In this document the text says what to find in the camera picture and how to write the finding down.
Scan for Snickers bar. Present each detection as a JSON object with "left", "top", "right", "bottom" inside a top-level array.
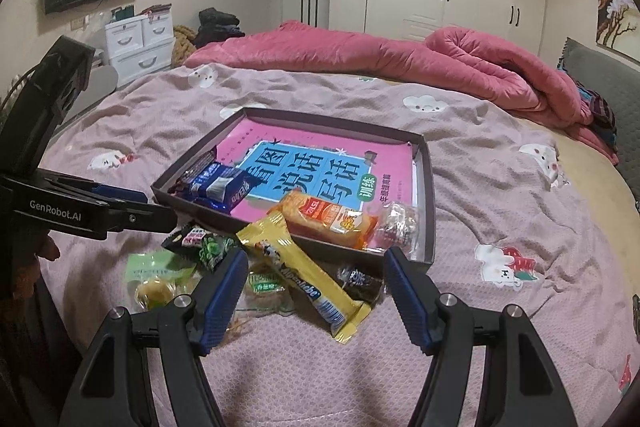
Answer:
[{"left": 168, "top": 148, "right": 217, "bottom": 194}]

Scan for green label pastry bag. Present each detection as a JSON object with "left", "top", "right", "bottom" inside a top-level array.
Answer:
[{"left": 124, "top": 251, "right": 201, "bottom": 313}]

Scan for blue foil snack packet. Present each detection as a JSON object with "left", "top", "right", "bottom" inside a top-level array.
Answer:
[{"left": 183, "top": 161, "right": 262, "bottom": 213}]

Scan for yellow long snack bar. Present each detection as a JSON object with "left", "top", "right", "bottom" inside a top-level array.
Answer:
[{"left": 236, "top": 211, "right": 371, "bottom": 345}]

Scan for round green label pastry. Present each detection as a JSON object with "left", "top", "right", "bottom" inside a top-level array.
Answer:
[{"left": 238, "top": 270, "right": 295, "bottom": 317}]

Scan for orange bread packet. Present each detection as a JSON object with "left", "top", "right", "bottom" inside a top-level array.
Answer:
[{"left": 268, "top": 190, "right": 378, "bottom": 249}]

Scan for small dark candy packet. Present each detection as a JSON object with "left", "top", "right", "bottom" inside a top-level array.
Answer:
[{"left": 336, "top": 265, "right": 384, "bottom": 305}]

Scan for clear nut cake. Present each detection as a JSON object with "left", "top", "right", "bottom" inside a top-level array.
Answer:
[{"left": 373, "top": 202, "right": 420, "bottom": 254}]

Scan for black green pea snack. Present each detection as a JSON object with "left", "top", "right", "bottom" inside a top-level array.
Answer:
[{"left": 162, "top": 221, "right": 239, "bottom": 272}]

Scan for person hand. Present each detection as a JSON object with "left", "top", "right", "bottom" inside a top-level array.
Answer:
[{"left": 35, "top": 235, "right": 60, "bottom": 261}]

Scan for white drawer cabinet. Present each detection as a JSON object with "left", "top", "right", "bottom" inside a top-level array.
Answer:
[{"left": 104, "top": 5, "right": 175, "bottom": 88}]

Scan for pink patterned bed sheet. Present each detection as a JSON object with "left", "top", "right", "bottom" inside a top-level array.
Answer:
[{"left": 37, "top": 62, "right": 640, "bottom": 427}]

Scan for brown knitted fabric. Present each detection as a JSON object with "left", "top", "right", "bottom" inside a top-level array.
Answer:
[{"left": 171, "top": 25, "right": 196, "bottom": 67}]

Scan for dark clothes pile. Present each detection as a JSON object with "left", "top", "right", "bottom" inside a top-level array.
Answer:
[{"left": 193, "top": 8, "right": 245, "bottom": 49}]

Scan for dark shallow cardboard box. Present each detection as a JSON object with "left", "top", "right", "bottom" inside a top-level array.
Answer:
[{"left": 152, "top": 107, "right": 435, "bottom": 269}]

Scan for pink and blue book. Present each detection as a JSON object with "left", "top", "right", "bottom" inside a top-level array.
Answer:
[{"left": 217, "top": 117, "right": 418, "bottom": 222}]

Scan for dark colourful clothes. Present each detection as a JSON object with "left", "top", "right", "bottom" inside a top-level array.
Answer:
[{"left": 576, "top": 81, "right": 617, "bottom": 153}]

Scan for red pink quilt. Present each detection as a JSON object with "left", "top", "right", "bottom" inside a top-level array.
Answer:
[{"left": 184, "top": 20, "right": 618, "bottom": 164}]

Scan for grey padded headboard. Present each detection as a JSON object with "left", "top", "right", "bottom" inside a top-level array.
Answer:
[{"left": 558, "top": 38, "right": 639, "bottom": 202}]

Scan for floral wall painting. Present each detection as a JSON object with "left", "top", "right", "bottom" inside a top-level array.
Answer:
[{"left": 596, "top": 0, "right": 640, "bottom": 63}]

